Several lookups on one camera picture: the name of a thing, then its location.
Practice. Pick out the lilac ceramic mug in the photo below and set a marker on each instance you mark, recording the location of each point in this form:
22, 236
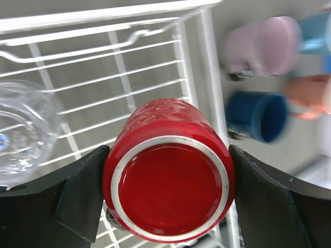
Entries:
264, 48

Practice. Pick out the clear glass cup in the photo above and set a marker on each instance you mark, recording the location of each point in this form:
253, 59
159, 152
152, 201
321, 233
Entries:
30, 125

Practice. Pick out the dark blue mug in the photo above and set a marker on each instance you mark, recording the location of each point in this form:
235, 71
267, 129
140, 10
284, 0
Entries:
261, 116

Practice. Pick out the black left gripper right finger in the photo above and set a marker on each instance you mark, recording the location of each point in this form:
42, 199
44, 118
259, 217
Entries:
276, 209

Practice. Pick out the light blue floral mug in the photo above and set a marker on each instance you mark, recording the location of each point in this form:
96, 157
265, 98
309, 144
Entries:
316, 34

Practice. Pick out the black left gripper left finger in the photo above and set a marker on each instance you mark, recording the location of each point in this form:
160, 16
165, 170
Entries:
59, 209

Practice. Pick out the terracotta pink mug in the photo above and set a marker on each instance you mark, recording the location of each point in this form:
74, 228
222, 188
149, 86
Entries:
311, 92

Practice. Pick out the white wire dish rack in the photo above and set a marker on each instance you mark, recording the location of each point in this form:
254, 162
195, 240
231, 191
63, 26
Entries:
106, 58

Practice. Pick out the red ceramic mug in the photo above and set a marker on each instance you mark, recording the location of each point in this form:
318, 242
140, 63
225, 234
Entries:
168, 177

